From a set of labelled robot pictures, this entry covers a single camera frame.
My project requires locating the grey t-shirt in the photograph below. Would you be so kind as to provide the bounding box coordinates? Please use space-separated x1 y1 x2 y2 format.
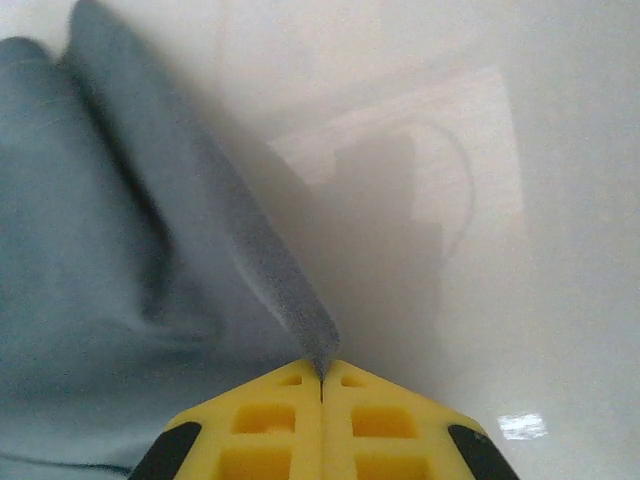
0 0 342 480

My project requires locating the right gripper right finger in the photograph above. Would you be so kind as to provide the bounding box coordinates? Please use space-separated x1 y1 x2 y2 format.
322 358 521 480

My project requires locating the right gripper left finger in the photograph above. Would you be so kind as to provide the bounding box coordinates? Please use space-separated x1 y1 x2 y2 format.
129 358 322 480

